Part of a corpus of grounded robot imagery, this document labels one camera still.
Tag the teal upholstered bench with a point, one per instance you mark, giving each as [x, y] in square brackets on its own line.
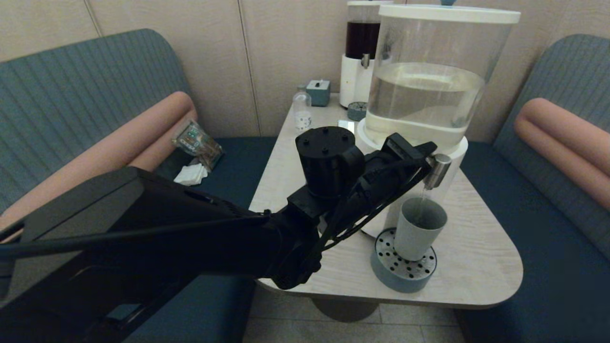
[548, 238]
[71, 95]

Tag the clear snack packet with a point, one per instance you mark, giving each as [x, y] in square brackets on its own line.
[198, 143]

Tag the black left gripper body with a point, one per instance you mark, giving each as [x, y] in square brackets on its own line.
[395, 162]

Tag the small blue box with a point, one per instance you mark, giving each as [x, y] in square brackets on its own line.
[318, 92]

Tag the dark drink dispenser white base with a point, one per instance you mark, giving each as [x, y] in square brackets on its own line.
[355, 81]

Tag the pink bolster cushion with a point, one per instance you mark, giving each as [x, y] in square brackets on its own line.
[562, 138]
[143, 138]

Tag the white folded napkins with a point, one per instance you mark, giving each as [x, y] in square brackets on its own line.
[190, 175]

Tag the clear water dispenser white base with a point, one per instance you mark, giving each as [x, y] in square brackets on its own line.
[429, 95]

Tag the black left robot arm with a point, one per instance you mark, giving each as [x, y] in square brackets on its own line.
[167, 238]

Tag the small clear bottle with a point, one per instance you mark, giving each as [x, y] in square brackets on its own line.
[302, 112]

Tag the grey-blue plastic cup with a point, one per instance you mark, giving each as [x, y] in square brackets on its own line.
[419, 238]

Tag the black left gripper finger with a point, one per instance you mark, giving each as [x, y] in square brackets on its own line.
[425, 150]

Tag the small blue drip tray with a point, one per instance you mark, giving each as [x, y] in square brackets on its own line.
[356, 113]

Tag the metal dispenser tap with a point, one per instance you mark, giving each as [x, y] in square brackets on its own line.
[438, 171]

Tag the blue drip tray metal grate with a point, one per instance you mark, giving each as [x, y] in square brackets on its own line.
[402, 281]

